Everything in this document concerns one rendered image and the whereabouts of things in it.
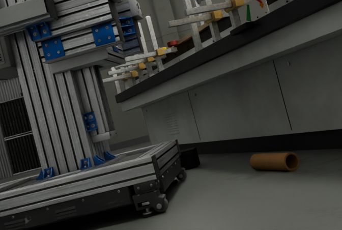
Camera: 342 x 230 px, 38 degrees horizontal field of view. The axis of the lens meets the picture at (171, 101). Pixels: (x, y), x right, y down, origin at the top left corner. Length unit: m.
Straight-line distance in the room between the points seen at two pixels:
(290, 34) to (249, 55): 0.38
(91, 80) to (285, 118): 1.11
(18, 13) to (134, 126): 7.35
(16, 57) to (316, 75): 1.43
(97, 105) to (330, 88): 1.09
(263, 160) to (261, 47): 0.56
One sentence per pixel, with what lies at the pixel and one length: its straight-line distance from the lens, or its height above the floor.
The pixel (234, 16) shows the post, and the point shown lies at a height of 0.78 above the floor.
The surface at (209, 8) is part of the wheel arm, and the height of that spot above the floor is 0.84.
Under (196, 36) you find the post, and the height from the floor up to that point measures 0.80.
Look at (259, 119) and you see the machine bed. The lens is 3.07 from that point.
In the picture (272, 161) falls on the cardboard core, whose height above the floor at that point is 0.05.
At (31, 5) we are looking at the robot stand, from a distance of 2.10.
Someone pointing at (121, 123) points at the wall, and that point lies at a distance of 9.38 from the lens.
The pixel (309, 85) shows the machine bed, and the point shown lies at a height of 0.33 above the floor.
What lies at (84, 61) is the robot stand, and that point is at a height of 0.69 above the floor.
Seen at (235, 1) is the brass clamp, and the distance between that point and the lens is 2.60.
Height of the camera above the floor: 0.36
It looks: 2 degrees up
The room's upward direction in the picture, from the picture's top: 15 degrees counter-clockwise
